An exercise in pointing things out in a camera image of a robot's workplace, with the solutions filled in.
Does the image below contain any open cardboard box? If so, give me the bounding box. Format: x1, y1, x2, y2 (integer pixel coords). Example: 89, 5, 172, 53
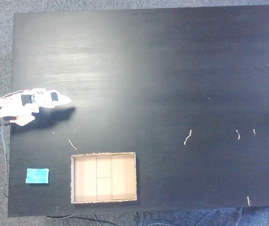
70, 152, 138, 204

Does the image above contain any black cable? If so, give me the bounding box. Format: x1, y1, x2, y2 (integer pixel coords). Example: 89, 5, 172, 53
73, 213, 121, 226

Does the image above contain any grey cable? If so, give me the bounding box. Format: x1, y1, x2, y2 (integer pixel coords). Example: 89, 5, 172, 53
0, 124, 9, 199

